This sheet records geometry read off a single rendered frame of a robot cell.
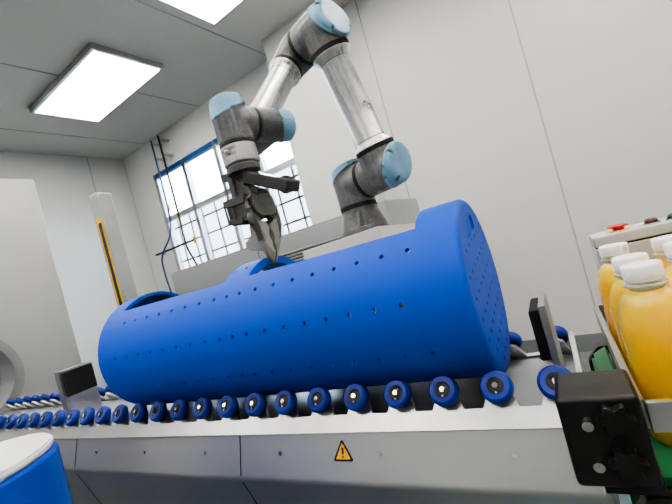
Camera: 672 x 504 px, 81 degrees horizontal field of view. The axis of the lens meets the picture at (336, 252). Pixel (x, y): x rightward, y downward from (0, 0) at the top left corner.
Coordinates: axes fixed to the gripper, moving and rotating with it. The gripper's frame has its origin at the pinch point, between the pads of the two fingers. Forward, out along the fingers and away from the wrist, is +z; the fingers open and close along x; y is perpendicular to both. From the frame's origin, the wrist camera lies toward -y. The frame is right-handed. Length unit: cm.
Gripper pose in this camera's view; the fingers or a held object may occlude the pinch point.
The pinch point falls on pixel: (275, 255)
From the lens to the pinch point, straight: 84.1
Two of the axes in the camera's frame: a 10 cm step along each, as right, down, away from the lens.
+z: 2.7, 9.6, -0.2
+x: -4.7, 1.1, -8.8
